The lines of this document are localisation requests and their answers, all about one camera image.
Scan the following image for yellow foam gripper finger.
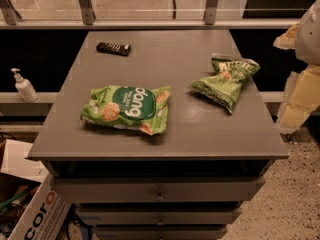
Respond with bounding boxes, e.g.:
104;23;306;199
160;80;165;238
272;23;320;135

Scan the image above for dark chocolate rxbar wrapper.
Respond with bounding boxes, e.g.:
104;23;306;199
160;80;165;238
96;42;131;56

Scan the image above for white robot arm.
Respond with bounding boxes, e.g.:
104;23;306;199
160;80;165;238
273;0;320;134

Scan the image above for green crumpled snack bag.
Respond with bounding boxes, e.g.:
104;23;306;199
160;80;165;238
191;53;260;114

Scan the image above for grey drawer cabinet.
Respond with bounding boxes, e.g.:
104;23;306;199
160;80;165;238
29;30;287;240

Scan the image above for green dang chips bag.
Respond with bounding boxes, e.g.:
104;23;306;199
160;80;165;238
80;86;170;136

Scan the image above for white pump dispenser bottle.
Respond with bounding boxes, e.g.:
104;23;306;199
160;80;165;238
11;68;38;102

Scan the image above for white coro cardboard box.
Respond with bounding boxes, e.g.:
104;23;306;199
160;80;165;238
0;139;71;240

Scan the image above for low grey side ledge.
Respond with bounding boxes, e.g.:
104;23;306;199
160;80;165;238
0;92;58;116

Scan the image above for metal window railing frame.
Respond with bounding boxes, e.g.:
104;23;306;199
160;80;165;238
0;0;315;30

